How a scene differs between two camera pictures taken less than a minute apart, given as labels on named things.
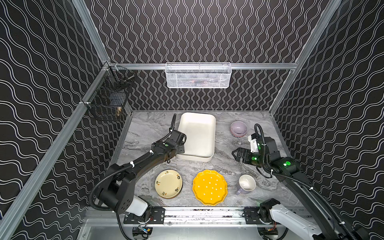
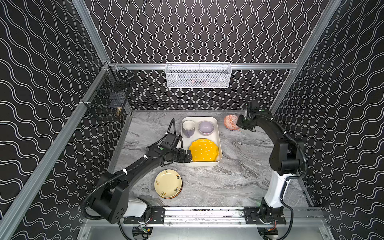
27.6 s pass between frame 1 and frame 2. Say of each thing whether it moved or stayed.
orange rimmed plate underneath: stayed
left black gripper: moved
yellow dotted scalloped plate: moved
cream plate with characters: stayed
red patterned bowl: moved
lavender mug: moved
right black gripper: moved
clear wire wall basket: stayed
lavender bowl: moved
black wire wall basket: stayed
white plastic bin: moved
